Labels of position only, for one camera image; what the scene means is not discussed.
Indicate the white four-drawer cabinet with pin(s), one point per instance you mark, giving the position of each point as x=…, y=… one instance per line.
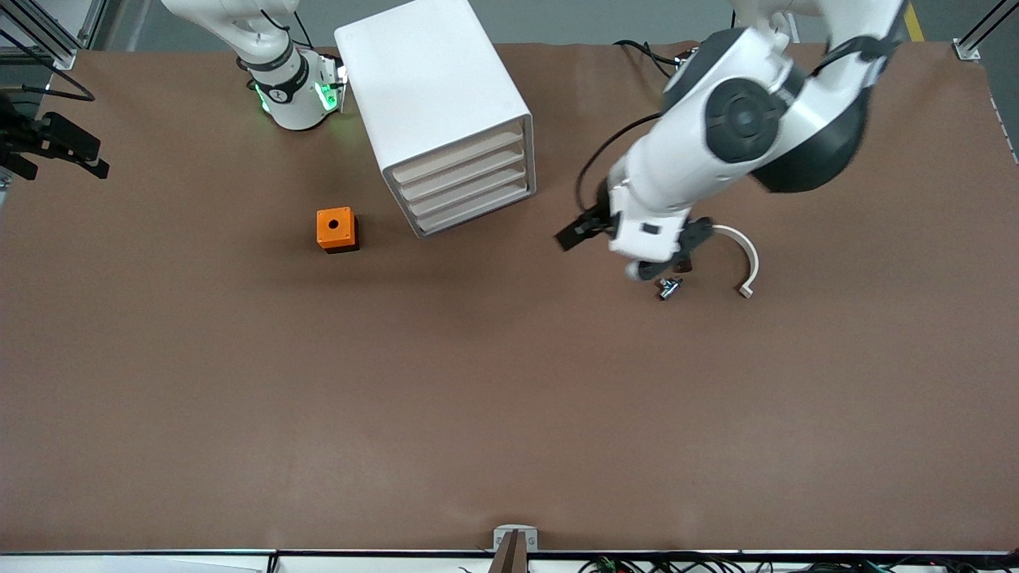
x=430, y=79

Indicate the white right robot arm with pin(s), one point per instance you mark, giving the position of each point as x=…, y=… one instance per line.
x=290, y=103

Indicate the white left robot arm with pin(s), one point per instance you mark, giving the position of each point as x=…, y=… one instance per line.
x=716, y=151

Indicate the silver metal fitting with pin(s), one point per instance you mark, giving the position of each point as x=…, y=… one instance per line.
x=669, y=288

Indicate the brown table mat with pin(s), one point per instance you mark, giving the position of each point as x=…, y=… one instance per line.
x=509, y=398

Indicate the orange box with hole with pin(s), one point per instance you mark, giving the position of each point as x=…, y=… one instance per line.
x=325, y=235

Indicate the brown tapered bar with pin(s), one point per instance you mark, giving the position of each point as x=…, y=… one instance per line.
x=509, y=557

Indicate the aluminium frame profile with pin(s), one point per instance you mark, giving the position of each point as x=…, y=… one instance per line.
x=64, y=57
x=967, y=52

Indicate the grey metal bracket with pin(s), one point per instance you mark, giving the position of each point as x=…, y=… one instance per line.
x=500, y=541

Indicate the white table edge rail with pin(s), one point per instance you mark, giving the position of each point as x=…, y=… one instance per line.
x=159, y=563

